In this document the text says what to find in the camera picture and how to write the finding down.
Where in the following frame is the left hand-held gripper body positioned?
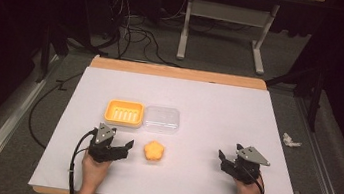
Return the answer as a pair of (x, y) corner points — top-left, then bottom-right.
(85, 121), (128, 166)

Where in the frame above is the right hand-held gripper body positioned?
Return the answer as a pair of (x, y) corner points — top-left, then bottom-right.
(228, 143), (273, 188)

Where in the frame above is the yellow flower-shaped soap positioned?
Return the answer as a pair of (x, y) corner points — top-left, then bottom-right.
(142, 139), (167, 163)

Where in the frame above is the yellow soap dish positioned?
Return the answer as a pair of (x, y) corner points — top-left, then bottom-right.
(102, 97), (146, 130)

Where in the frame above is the white table sheet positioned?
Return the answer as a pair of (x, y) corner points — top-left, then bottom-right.
(27, 60), (316, 194)

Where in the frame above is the clear plastic lid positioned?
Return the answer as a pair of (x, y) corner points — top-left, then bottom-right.
(141, 104), (182, 137)

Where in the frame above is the crumpled white paper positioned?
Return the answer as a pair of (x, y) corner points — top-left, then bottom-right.
(281, 131), (304, 149)

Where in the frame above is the wooden table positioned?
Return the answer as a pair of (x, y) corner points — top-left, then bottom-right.
(30, 48), (317, 194)

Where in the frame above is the black metal stand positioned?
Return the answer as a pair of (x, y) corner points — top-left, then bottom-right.
(259, 57), (329, 134)
(34, 21), (73, 88)

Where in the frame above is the dark computer tower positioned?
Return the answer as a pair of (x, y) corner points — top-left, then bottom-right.
(98, 0), (131, 43)

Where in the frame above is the right hand-held gripper black cable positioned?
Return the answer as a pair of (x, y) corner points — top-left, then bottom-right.
(236, 165), (269, 194)

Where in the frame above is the hand-held gripper black cable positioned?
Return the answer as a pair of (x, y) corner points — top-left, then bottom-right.
(65, 126), (99, 194)
(236, 165), (269, 194)

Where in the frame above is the left hand-held gripper black cable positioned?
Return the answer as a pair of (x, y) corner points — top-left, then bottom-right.
(65, 126), (99, 194)

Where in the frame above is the black floor cable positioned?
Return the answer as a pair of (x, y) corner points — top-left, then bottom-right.
(24, 66), (84, 155)

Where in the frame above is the tangle of black cables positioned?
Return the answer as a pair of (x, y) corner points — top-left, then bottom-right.
(101, 0), (191, 69)

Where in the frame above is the white metal desk frame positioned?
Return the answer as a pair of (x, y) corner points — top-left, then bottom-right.
(174, 0), (281, 78)

